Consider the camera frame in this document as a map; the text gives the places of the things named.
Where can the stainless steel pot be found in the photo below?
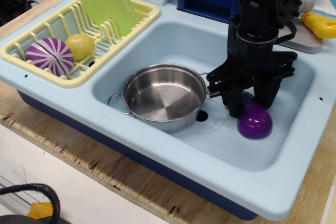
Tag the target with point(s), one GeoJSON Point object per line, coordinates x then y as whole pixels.
{"type": "Point", "coordinates": [166, 96]}

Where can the yellow tape piece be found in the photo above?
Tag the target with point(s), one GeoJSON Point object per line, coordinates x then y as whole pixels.
{"type": "Point", "coordinates": [40, 210]}

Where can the purple white striped onion toy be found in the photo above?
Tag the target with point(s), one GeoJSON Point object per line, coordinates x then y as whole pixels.
{"type": "Point", "coordinates": [51, 53]}

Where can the light blue toy sink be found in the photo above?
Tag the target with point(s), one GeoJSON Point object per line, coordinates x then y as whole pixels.
{"type": "Point", "coordinates": [263, 176]}

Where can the pale yellow dish rack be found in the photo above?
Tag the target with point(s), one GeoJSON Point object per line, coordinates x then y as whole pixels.
{"type": "Point", "coordinates": [72, 19]}

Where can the purple toy eggplant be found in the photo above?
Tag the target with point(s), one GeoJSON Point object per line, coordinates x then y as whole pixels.
{"type": "Point", "coordinates": [254, 121]}

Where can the yellow toy faucet handle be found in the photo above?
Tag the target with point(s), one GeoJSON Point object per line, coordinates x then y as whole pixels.
{"type": "Point", "coordinates": [322, 27]}

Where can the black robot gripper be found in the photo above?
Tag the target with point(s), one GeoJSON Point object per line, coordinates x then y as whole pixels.
{"type": "Point", "coordinates": [250, 62]}

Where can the green plastic plate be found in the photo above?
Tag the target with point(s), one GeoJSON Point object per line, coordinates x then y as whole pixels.
{"type": "Point", "coordinates": [120, 11]}

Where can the wooden board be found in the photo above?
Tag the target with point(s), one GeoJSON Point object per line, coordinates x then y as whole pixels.
{"type": "Point", "coordinates": [98, 185]}

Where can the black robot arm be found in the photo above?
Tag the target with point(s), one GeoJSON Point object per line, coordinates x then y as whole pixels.
{"type": "Point", "coordinates": [277, 13]}

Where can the yellow toy potato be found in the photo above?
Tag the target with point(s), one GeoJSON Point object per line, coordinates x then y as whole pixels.
{"type": "Point", "coordinates": [81, 46]}

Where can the black bag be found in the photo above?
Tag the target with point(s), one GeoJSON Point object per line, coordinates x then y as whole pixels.
{"type": "Point", "coordinates": [10, 9]}

